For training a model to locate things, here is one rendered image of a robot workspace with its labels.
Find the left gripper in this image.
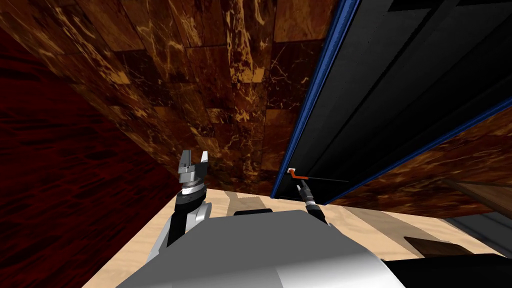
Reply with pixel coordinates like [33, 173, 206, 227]
[177, 149, 209, 186]

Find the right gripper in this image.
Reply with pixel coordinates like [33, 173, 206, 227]
[295, 179, 315, 203]

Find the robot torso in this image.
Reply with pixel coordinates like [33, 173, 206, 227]
[115, 207, 406, 288]

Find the black door leaf blue edge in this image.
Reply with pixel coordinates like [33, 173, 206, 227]
[270, 0, 512, 206]

